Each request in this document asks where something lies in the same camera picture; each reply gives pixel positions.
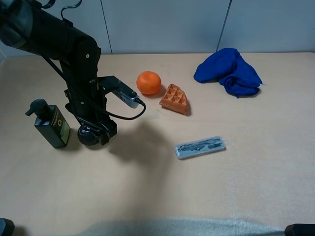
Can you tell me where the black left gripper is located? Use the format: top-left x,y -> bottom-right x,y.
65,73 -> 117,145

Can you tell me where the dark purple round fruit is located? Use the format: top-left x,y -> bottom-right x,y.
77,125 -> 98,146

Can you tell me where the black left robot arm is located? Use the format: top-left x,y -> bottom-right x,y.
0,0 -> 117,146

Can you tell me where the dark green pump bottle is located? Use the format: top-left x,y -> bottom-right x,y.
25,99 -> 70,148

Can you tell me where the orange fruit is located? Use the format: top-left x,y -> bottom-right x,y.
136,71 -> 161,95

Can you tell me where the orange waffle piece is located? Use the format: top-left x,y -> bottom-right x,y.
159,84 -> 189,115

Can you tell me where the clear plastic compass case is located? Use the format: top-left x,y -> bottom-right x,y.
175,136 -> 225,160

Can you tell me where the blue crumpled cloth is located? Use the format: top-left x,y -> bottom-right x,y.
193,48 -> 263,98

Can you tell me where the black camera cable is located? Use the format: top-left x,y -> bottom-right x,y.
42,56 -> 147,121

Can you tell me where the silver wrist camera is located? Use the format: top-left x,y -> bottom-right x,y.
112,89 -> 138,109

